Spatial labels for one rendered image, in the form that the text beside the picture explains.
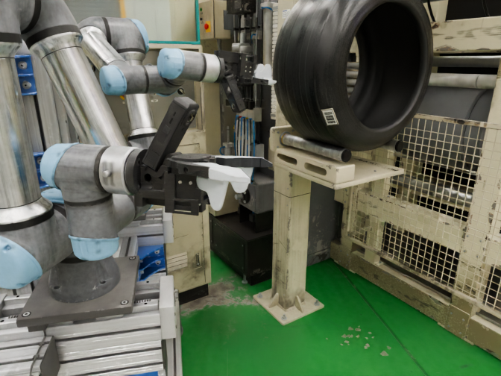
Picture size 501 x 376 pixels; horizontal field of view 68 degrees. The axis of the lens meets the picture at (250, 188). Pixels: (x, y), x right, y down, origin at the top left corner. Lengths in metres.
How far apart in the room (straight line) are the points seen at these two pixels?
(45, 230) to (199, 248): 1.25
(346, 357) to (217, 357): 0.55
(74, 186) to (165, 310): 0.41
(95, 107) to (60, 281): 0.38
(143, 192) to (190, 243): 1.31
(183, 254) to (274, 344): 0.60
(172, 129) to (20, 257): 0.34
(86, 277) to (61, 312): 0.08
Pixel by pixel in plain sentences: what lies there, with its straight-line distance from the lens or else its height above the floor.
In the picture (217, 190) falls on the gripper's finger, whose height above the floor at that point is 1.05.
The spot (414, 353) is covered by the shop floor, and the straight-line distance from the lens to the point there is 1.90.
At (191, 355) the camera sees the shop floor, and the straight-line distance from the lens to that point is 1.78.
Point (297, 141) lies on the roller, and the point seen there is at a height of 0.91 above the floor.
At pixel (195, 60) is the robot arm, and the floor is 1.20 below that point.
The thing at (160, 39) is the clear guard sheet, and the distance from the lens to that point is 1.68.
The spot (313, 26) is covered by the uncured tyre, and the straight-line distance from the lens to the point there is 1.23.
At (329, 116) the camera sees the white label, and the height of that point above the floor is 1.04.
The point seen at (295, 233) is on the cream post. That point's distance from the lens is 1.78.
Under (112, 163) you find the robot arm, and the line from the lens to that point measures 0.58.
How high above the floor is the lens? 1.21
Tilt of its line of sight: 19 degrees down
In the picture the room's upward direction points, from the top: straight up
